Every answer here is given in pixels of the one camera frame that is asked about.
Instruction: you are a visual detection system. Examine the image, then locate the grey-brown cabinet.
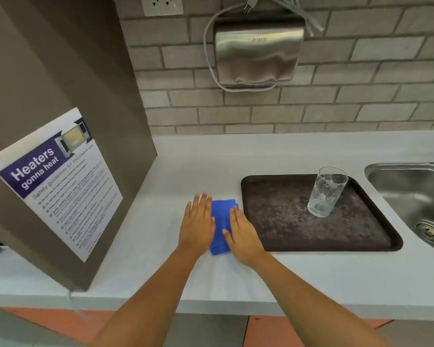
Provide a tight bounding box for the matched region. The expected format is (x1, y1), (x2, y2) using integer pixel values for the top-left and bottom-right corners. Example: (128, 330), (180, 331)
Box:
(0, 0), (158, 293)

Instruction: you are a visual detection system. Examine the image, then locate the white wall socket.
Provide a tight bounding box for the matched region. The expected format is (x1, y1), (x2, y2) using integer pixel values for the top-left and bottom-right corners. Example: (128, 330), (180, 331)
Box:
(140, 0), (184, 17)

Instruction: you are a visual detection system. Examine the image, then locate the dark brown tray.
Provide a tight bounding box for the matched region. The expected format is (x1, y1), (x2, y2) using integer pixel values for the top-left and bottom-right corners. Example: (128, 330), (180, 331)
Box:
(241, 174), (404, 253)

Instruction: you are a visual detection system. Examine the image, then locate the grey power cable with plug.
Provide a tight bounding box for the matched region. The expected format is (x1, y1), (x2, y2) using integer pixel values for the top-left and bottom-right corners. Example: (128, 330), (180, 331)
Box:
(203, 0), (325, 93)

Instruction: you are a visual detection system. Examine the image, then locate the person's left forearm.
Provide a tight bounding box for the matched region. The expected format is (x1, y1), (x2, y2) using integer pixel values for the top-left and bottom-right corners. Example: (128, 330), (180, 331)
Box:
(90, 244), (207, 347)

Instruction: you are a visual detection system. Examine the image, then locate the person's left hand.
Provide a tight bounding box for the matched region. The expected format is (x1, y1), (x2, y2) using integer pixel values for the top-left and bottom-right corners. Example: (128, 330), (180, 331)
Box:
(178, 192), (216, 255)

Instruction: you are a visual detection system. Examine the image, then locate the person's right forearm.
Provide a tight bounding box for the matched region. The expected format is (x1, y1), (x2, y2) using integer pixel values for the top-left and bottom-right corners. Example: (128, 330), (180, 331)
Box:
(251, 253), (391, 347)

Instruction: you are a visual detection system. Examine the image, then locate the person's right hand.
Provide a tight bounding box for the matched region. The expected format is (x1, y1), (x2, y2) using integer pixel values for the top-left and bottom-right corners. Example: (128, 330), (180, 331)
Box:
(222, 207), (266, 268)

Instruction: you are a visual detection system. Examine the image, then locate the blue cloth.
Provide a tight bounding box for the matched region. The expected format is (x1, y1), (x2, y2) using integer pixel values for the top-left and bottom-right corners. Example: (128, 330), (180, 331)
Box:
(209, 199), (240, 256)

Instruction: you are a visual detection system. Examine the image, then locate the stainless steel hand dryer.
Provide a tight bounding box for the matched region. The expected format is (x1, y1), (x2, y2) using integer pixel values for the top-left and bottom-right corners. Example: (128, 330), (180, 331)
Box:
(213, 12), (306, 86)

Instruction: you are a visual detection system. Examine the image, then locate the clear drinking glass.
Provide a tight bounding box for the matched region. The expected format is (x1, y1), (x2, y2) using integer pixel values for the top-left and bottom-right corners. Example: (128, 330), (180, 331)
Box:
(307, 166), (349, 218)

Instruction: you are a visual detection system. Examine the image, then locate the white and purple guideline poster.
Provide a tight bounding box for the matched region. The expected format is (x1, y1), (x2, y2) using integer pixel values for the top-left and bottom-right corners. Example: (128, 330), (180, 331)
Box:
(0, 107), (124, 264)

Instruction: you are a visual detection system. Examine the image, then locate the stainless steel sink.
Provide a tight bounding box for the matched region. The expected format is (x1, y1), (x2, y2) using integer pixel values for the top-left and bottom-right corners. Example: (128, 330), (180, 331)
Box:
(364, 161), (434, 257)

